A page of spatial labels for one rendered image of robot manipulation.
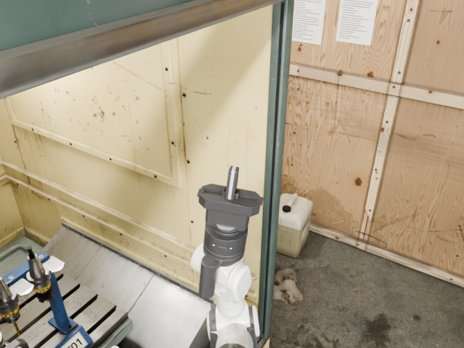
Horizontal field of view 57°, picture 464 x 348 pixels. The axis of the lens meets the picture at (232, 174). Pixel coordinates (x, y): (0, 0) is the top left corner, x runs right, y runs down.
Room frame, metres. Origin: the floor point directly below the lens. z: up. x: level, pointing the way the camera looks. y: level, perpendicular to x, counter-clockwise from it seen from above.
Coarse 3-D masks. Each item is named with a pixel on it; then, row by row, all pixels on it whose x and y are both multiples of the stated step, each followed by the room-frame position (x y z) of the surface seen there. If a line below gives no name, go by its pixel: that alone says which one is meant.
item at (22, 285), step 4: (20, 280) 0.91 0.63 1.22; (24, 280) 0.91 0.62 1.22; (12, 284) 0.90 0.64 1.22; (16, 284) 0.90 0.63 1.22; (20, 284) 0.90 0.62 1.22; (24, 284) 0.90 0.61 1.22; (28, 284) 0.90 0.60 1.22; (32, 284) 0.90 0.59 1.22; (12, 288) 0.88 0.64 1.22; (16, 288) 0.88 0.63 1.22; (20, 288) 0.88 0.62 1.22; (24, 288) 0.88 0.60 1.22; (28, 288) 0.88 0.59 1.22; (32, 288) 0.88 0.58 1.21; (16, 292) 0.87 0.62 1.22; (20, 292) 0.87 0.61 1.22; (24, 292) 0.87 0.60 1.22; (28, 292) 0.87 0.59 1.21; (20, 296) 0.85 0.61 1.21
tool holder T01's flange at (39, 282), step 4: (44, 268) 0.95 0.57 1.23; (28, 272) 0.94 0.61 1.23; (48, 272) 0.94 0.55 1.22; (28, 276) 0.92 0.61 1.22; (44, 276) 0.93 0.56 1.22; (48, 276) 0.94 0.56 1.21; (28, 280) 0.91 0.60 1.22; (32, 280) 0.90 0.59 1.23; (36, 280) 0.90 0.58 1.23; (40, 280) 0.91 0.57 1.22; (44, 280) 0.92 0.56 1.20; (36, 284) 0.90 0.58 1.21; (40, 284) 0.91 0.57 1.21
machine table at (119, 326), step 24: (72, 288) 1.18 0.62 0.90; (24, 312) 1.06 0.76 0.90; (48, 312) 1.08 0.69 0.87; (72, 312) 1.06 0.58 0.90; (96, 312) 1.06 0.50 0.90; (120, 312) 1.06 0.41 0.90; (24, 336) 0.96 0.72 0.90; (48, 336) 0.96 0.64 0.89; (96, 336) 0.96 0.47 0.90; (120, 336) 1.00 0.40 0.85
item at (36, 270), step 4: (28, 256) 0.93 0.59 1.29; (36, 256) 0.93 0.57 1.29; (28, 260) 0.92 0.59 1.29; (32, 260) 0.92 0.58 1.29; (36, 260) 0.93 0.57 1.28; (28, 264) 0.92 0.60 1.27; (32, 264) 0.92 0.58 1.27; (36, 264) 0.92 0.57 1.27; (40, 264) 0.93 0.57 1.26; (32, 268) 0.92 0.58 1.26; (36, 268) 0.92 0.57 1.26; (40, 268) 0.93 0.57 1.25; (32, 272) 0.92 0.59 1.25; (36, 272) 0.92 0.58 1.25; (40, 272) 0.92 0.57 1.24; (44, 272) 0.93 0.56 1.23; (32, 276) 0.91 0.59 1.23; (36, 276) 0.91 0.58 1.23; (40, 276) 0.92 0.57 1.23
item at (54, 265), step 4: (52, 256) 1.02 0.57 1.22; (48, 260) 1.00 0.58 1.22; (52, 260) 1.00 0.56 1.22; (56, 260) 1.00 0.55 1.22; (60, 260) 1.00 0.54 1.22; (44, 264) 0.98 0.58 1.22; (48, 264) 0.98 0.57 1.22; (52, 264) 0.98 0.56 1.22; (56, 264) 0.98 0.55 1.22; (60, 264) 0.98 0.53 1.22; (64, 264) 0.98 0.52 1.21; (48, 268) 0.96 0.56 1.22; (52, 268) 0.96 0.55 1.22; (56, 268) 0.96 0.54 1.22; (60, 268) 0.97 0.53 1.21; (52, 272) 0.95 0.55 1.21; (56, 272) 0.95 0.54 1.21
